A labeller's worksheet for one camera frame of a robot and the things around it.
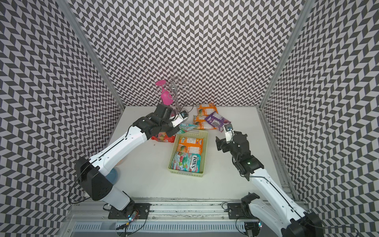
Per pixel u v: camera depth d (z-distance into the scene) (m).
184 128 0.81
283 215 0.41
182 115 0.69
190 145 0.94
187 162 0.84
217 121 1.08
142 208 0.74
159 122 0.58
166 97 1.05
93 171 0.42
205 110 1.13
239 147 0.56
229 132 0.66
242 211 0.72
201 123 1.06
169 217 0.72
